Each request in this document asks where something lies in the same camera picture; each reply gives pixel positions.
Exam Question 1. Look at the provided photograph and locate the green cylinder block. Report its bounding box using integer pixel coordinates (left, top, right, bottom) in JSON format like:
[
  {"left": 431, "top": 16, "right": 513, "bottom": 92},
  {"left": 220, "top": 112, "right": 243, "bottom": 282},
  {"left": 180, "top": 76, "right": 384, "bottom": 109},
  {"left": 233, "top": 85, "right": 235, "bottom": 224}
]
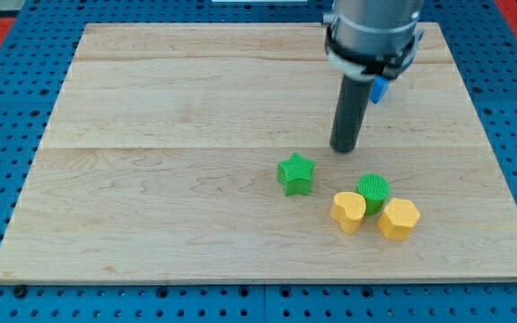
[{"left": 356, "top": 173, "right": 390, "bottom": 215}]

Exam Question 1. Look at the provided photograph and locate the wooden board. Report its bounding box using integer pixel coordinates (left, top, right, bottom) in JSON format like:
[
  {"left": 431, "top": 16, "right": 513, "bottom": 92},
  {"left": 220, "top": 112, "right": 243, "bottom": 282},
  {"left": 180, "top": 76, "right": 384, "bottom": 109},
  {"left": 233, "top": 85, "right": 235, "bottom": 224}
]
[{"left": 0, "top": 22, "right": 517, "bottom": 285}]

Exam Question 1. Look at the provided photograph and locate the yellow heart block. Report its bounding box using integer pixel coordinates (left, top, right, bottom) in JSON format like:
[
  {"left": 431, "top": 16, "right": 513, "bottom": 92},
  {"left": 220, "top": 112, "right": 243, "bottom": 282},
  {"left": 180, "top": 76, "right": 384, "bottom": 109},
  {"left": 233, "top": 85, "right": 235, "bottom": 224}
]
[{"left": 330, "top": 191, "right": 366, "bottom": 234}]

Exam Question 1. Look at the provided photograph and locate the yellow hexagon block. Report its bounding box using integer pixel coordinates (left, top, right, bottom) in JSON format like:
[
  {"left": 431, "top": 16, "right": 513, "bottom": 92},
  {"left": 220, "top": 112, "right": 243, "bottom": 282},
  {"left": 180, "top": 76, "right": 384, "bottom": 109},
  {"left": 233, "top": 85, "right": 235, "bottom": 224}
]
[{"left": 378, "top": 198, "right": 421, "bottom": 240}]

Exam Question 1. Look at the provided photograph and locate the blue clip on arm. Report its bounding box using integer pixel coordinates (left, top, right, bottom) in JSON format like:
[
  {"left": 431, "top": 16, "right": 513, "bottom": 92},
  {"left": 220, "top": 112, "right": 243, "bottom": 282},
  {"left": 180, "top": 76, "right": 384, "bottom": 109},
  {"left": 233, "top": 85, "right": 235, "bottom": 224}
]
[{"left": 370, "top": 76, "right": 390, "bottom": 104}]

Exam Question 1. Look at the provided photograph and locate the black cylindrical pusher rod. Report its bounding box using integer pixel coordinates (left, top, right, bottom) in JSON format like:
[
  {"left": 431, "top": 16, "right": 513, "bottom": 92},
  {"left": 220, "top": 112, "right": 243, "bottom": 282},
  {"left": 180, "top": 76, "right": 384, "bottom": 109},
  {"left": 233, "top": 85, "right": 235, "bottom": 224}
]
[{"left": 329, "top": 76, "right": 373, "bottom": 153}]

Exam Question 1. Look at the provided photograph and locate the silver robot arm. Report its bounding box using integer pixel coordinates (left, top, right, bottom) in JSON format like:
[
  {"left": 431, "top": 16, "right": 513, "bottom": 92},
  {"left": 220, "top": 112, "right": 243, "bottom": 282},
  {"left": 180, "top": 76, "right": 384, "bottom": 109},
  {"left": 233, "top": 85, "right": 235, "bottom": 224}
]
[{"left": 322, "top": 0, "right": 424, "bottom": 82}]

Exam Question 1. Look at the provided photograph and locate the green star block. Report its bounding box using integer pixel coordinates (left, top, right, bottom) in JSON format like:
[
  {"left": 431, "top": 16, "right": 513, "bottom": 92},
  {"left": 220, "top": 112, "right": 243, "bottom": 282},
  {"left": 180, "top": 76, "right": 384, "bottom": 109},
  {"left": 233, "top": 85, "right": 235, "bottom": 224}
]
[{"left": 276, "top": 152, "right": 316, "bottom": 196}]

